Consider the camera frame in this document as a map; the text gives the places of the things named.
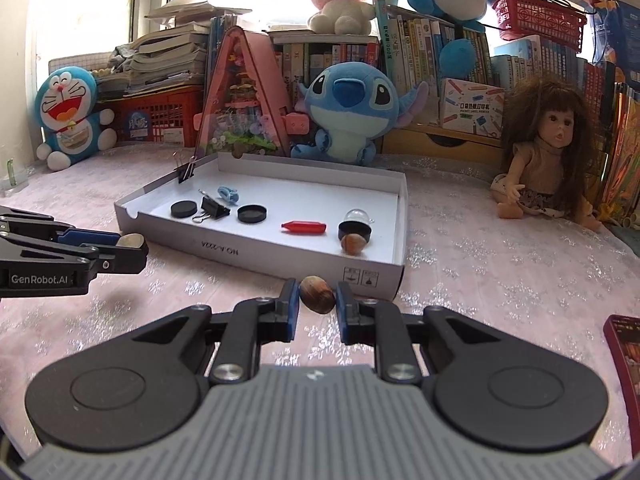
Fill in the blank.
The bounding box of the red plastic crate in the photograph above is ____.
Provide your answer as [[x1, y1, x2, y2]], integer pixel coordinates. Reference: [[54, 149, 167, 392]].
[[95, 85, 206, 148]]

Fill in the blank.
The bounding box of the red crayon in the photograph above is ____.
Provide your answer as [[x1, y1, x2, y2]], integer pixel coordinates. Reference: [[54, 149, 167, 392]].
[[281, 219, 327, 235]]

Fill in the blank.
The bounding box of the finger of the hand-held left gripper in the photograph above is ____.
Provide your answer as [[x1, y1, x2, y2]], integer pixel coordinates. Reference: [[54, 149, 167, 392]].
[[0, 233, 150, 276], [0, 205, 122, 247]]

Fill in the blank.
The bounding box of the dark red book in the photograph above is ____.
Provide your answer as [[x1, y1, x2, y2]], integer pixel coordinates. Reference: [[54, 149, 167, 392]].
[[602, 314, 640, 443]]

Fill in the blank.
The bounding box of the stack of books and papers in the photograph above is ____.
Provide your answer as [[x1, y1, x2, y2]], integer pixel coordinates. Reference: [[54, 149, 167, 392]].
[[92, 2, 253, 98]]

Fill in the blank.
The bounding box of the blue alien plush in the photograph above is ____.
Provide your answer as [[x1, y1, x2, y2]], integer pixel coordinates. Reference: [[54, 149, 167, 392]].
[[291, 61, 430, 166]]

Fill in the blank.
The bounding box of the white pencil print box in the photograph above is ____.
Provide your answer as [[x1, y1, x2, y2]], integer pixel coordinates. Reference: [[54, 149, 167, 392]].
[[439, 78, 507, 136]]

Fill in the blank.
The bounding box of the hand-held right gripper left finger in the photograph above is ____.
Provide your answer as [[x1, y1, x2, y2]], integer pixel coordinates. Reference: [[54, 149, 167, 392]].
[[125, 277, 302, 385]]

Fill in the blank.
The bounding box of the black binder clip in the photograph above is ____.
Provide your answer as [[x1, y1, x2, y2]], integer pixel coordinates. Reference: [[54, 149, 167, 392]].
[[172, 152, 198, 184], [192, 190, 232, 223]]

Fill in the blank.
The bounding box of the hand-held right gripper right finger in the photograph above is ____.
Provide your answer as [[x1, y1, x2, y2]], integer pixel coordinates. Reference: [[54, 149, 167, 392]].
[[335, 281, 516, 385]]

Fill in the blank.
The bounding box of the wooden drawer organiser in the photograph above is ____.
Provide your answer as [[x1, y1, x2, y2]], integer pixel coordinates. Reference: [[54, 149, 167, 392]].
[[382, 122, 506, 171]]

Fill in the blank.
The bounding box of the brown-haired doll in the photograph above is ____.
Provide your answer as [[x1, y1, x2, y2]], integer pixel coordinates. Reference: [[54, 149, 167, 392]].
[[490, 74, 608, 233]]

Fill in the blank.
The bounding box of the blue robot cat plush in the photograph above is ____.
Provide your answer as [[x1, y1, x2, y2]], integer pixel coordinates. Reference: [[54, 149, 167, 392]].
[[36, 66, 117, 171]]

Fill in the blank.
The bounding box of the row of colourful thin books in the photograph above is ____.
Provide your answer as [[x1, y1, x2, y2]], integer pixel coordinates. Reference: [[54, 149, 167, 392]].
[[592, 0, 640, 226]]

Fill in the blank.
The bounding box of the blue white card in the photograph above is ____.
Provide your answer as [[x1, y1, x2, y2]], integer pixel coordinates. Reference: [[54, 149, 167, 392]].
[[121, 110, 151, 142]]

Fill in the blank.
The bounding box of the pink triangular toy house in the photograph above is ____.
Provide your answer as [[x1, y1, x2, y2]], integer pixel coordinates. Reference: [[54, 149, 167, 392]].
[[194, 26, 308, 158]]

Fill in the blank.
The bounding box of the pink snowflake tablecloth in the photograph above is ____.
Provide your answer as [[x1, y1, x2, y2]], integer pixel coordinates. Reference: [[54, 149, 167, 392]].
[[0, 140, 640, 461]]

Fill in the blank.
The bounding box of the shallow white cardboard box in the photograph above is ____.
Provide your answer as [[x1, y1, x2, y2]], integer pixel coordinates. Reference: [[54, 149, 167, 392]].
[[114, 152, 408, 297]]

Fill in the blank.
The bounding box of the row of upright books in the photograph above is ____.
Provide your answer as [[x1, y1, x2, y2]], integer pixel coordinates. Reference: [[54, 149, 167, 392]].
[[267, 5, 621, 128]]

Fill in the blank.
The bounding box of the brown nut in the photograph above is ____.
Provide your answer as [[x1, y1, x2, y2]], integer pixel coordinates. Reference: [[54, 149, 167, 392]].
[[299, 275, 337, 315], [341, 233, 368, 256]]

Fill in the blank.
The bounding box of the red plastic basket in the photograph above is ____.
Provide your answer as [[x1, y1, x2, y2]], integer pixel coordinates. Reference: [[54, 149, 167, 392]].
[[492, 0, 588, 53]]

